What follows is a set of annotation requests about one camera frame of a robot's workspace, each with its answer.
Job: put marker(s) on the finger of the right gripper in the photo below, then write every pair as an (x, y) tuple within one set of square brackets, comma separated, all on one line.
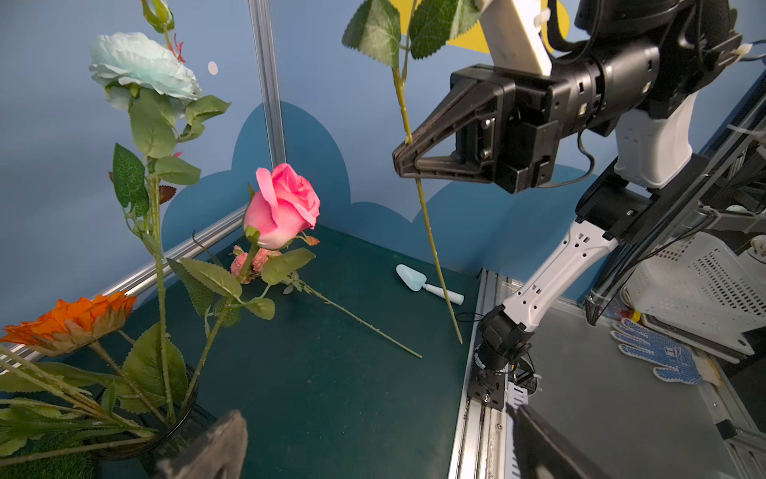
[(461, 138)]

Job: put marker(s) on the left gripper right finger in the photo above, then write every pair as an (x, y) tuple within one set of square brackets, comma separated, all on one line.
[(542, 452)]

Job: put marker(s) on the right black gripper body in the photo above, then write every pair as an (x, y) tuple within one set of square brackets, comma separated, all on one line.
[(509, 124)]

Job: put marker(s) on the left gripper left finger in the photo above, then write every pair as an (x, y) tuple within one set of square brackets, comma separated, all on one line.
[(219, 453)]

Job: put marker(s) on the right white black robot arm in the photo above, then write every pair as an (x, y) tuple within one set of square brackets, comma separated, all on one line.
[(696, 41)]

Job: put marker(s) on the dark glass vase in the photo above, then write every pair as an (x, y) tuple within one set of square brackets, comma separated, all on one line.
[(169, 443)]

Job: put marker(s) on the green artificial grass mat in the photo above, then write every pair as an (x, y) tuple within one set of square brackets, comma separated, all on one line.
[(79, 465)]

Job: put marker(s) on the blue dotted work glove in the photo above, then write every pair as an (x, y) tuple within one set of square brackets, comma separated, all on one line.
[(672, 362)]

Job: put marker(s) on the light blue garden trowel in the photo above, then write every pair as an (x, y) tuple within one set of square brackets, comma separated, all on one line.
[(417, 281)]

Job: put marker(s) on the orange poppy flower stem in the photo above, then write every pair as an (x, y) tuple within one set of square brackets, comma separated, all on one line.
[(51, 409)]

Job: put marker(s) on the orange gerbera flower stem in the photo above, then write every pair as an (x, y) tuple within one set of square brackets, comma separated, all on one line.
[(149, 380)]

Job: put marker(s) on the magenta rose stem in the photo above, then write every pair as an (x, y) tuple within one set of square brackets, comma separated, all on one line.
[(283, 207)]

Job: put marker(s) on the white perforated metal box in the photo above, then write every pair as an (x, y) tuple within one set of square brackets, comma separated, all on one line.
[(699, 286)]

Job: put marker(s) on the pale blue white flower stem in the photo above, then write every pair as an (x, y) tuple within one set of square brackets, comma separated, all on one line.
[(151, 82)]

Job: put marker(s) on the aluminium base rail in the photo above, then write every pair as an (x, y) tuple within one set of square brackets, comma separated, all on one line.
[(483, 441)]

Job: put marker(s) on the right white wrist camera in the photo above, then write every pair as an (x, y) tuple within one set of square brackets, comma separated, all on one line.
[(512, 29)]

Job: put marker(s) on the aluminium frame right post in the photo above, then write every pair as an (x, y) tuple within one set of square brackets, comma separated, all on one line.
[(268, 78)]

